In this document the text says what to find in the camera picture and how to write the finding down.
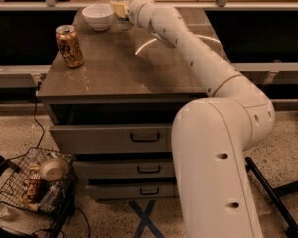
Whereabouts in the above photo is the grey drawer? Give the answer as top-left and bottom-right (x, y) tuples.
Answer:
(85, 182), (178, 200)
(73, 159), (175, 180)
(50, 124), (171, 155)

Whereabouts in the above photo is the grey drawer cabinet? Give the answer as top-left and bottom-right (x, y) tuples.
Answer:
(39, 15), (206, 189)

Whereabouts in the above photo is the gold brown soda can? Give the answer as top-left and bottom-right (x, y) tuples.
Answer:
(56, 25), (84, 68)

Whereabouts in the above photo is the black power cable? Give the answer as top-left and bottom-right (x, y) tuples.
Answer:
(32, 82), (46, 149)

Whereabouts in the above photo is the top grey drawer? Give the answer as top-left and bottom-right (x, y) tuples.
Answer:
(50, 124), (171, 155)

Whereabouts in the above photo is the white ceramic bowl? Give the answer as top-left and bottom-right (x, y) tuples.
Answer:
(82, 4), (114, 31)

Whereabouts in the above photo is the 7up soda can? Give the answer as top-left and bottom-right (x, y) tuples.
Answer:
(116, 0), (133, 30)

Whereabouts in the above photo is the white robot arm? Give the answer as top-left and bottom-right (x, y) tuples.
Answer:
(111, 0), (275, 238)

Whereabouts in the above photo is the black chair base leg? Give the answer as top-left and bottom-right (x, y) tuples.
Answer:
(245, 157), (298, 238)

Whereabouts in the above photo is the middle grey drawer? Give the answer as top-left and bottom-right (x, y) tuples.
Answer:
(73, 159), (175, 180)

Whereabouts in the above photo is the snack bag in basket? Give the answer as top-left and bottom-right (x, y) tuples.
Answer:
(19, 165), (42, 212)

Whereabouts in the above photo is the black wire basket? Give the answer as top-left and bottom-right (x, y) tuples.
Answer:
(0, 148), (75, 216)

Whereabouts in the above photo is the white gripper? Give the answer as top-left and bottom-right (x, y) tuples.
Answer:
(110, 0), (156, 28)

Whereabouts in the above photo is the bottom grey drawer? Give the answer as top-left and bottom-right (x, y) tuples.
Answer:
(85, 182), (178, 200)

